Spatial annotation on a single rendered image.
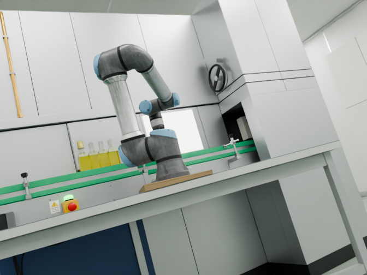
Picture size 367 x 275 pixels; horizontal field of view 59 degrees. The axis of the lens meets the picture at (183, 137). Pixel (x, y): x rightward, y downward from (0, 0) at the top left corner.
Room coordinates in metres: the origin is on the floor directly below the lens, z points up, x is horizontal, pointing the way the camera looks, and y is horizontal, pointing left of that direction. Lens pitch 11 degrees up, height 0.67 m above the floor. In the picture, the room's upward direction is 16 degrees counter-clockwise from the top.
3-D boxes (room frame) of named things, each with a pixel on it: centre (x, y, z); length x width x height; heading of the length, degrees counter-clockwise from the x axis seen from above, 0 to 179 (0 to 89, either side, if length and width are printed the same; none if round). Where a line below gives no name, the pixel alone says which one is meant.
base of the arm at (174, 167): (1.41, 0.09, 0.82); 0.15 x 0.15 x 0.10
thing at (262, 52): (2.47, -0.73, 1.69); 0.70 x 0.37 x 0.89; 119
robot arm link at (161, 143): (1.41, 0.09, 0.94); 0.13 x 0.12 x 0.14; 78
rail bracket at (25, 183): (1.50, 0.77, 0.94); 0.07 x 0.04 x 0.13; 29
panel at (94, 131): (2.12, 0.27, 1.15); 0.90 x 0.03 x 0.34; 119
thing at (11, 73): (1.79, 0.89, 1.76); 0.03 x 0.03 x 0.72; 29
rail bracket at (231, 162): (2.13, -0.29, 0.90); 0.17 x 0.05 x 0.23; 29
